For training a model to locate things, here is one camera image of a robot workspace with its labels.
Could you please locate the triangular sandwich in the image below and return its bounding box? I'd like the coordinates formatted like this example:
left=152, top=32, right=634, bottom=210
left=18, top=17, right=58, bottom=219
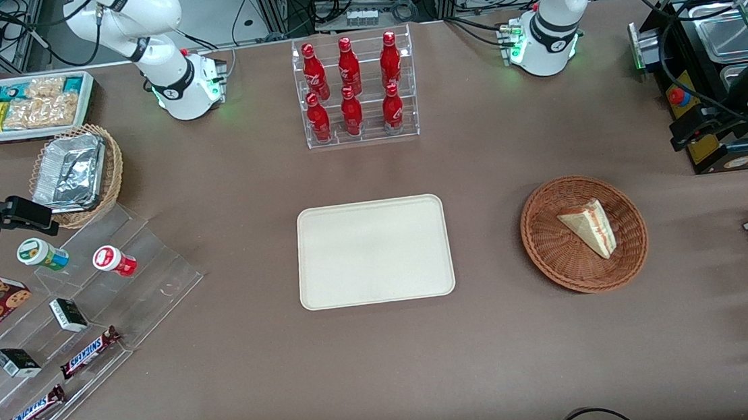
left=555, top=197, right=618, bottom=264

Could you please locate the silver foil tray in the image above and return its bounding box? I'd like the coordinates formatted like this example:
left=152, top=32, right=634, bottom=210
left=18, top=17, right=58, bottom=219
left=26, top=131, right=111, bottom=215

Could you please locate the light tan wicker basket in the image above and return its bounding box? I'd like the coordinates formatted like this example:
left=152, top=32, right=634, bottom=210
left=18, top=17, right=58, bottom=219
left=23, top=121, right=130, bottom=233

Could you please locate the round brown wicker basket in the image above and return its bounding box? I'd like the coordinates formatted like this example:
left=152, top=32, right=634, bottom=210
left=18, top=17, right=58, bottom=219
left=516, top=169, right=653, bottom=300

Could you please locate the cream rectangular plastic tray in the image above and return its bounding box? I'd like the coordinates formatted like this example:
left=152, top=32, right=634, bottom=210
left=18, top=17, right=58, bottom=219
left=292, top=192, right=457, bottom=311

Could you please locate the green label white cup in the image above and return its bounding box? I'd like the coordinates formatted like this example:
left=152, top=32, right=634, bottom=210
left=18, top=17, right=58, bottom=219
left=15, top=234, right=71, bottom=276

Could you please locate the black food warmer machine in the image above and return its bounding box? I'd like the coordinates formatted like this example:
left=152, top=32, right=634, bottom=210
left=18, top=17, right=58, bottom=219
left=625, top=0, right=748, bottom=181

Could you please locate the stainless steel pan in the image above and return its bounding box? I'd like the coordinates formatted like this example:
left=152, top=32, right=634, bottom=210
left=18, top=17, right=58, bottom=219
left=694, top=13, right=748, bottom=67
left=718, top=61, right=748, bottom=96

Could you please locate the red label white cup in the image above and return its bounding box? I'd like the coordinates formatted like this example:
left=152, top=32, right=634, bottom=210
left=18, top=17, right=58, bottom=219
left=91, top=243, right=139, bottom=280

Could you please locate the clear cracker bag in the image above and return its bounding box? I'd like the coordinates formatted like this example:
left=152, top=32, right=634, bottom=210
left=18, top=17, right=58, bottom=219
left=23, top=75, right=67, bottom=102
left=32, top=91, right=82, bottom=129
left=0, top=96, right=47, bottom=133

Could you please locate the small black carton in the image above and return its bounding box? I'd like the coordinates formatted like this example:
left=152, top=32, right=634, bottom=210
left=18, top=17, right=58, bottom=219
left=48, top=295, right=90, bottom=335
left=0, top=345, right=43, bottom=381

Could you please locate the clear acrylic stepped stand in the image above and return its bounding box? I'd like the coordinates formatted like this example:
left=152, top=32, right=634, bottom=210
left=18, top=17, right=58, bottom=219
left=0, top=197, right=218, bottom=420

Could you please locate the Snickers chocolate bar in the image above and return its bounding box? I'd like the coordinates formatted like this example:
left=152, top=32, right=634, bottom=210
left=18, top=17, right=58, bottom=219
left=55, top=324, right=125, bottom=381
left=0, top=383, right=69, bottom=420

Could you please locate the red cola bottle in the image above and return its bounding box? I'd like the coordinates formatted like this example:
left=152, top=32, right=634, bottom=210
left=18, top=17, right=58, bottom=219
left=379, top=80, right=407, bottom=135
left=338, top=85, right=366, bottom=138
left=304, top=91, right=333, bottom=144
left=300, top=41, right=330, bottom=103
left=377, top=29, right=405, bottom=89
left=335, top=35, right=364, bottom=98

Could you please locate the clear acrylic bottle rack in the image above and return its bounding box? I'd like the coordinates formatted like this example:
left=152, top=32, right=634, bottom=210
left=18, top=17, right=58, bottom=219
left=289, top=24, right=422, bottom=152

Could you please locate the white power strip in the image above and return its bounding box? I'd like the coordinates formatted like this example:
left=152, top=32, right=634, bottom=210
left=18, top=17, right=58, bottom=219
left=344, top=6, right=381, bottom=28

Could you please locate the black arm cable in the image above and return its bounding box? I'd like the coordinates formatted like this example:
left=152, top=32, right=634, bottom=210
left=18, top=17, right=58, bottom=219
left=625, top=0, right=748, bottom=135

